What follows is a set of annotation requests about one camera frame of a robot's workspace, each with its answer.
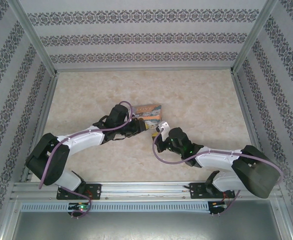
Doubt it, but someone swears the bear print LOVE tin box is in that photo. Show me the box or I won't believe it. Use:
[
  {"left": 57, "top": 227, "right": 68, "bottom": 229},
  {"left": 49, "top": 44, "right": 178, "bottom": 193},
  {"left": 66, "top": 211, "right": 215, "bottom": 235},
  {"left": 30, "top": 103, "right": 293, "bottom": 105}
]
[{"left": 132, "top": 103, "right": 164, "bottom": 131}]

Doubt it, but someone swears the black base plate right arm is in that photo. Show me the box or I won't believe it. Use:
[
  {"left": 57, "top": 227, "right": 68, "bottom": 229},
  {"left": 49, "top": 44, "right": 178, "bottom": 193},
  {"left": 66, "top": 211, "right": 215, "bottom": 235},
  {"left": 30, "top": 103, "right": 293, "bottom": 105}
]
[{"left": 187, "top": 182, "right": 236, "bottom": 200}]

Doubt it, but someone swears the black base plate left arm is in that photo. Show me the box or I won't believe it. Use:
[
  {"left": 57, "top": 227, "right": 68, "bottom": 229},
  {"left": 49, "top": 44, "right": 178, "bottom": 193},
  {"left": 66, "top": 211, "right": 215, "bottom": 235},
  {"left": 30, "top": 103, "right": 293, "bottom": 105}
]
[{"left": 56, "top": 183, "right": 102, "bottom": 201}]

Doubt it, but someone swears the circuit board with yellow light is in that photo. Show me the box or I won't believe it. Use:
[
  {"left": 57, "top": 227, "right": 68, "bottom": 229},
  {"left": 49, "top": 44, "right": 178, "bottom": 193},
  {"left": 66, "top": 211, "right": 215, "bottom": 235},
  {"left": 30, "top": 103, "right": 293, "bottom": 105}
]
[{"left": 209, "top": 201, "right": 228, "bottom": 210}]

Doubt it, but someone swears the steel sheet shelf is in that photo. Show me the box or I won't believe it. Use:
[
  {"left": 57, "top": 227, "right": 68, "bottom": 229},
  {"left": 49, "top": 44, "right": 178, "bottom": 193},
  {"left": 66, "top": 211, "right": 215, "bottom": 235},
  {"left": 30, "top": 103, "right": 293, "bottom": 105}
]
[{"left": 10, "top": 211, "right": 285, "bottom": 240}]

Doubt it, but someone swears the circuit board with green light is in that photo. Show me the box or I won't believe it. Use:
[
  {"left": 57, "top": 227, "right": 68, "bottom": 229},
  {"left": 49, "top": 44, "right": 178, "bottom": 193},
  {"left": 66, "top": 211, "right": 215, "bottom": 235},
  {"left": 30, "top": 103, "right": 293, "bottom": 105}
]
[{"left": 67, "top": 202, "right": 91, "bottom": 211}]

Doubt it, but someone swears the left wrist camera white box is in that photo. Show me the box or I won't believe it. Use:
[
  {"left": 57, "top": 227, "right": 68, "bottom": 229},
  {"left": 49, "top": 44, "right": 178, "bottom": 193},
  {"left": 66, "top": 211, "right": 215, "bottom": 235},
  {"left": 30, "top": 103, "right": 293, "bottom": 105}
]
[{"left": 157, "top": 120, "right": 170, "bottom": 142}]

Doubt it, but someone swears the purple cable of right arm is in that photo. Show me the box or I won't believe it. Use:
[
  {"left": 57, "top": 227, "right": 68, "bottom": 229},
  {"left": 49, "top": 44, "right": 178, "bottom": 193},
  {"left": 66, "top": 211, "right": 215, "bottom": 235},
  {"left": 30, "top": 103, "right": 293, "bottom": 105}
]
[{"left": 152, "top": 127, "right": 284, "bottom": 216}]

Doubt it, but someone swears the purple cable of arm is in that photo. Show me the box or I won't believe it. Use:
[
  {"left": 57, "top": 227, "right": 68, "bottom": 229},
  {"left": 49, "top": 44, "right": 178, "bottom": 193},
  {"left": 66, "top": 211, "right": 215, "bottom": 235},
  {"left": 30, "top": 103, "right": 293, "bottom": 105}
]
[
  {"left": 38, "top": 100, "right": 134, "bottom": 219},
  {"left": 152, "top": 127, "right": 284, "bottom": 216}
]

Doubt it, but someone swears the aluminium mounting rail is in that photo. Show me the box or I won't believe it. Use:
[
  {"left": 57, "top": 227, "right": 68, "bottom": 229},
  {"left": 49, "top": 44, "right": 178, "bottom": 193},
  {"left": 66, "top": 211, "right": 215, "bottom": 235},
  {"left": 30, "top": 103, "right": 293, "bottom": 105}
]
[{"left": 10, "top": 181, "right": 285, "bottom": 201}]

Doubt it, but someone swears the slotted grey cable duct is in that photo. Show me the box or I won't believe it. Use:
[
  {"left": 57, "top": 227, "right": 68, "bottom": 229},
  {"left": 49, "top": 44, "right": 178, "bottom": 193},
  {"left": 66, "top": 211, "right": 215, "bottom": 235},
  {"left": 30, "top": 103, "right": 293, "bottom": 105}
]
[{"left": 20, "top": 201, "right": 210, "bottom": 213}]

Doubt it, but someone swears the aluminium side rail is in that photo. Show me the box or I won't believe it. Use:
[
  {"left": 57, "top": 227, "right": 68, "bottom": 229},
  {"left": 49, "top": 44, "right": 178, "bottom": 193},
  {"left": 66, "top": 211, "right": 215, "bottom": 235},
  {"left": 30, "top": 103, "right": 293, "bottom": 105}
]
[
  {"left": 230, "top": 71, "right": 272, "bottom": 181},
  {"left": 20, "top": 73, "right": 60, "bottom": 183}
]

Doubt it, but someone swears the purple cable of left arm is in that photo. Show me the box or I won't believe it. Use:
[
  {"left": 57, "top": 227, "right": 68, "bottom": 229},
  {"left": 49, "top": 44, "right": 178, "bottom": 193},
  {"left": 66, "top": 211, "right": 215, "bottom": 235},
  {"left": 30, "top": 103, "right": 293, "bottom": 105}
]
[{"left": 38, "top": 100, "right": 134, "bottom": 219}]

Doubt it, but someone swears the aluminium frame post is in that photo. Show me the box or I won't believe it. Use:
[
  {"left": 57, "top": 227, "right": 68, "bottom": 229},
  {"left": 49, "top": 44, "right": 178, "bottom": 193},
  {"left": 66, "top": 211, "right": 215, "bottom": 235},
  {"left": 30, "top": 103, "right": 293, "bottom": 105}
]
[
  {"left": 230, "top": 0, "right": 279, "bottom": 76},
  {"left": 7, "top": 0, "right": 59, "bottom": 76}
]

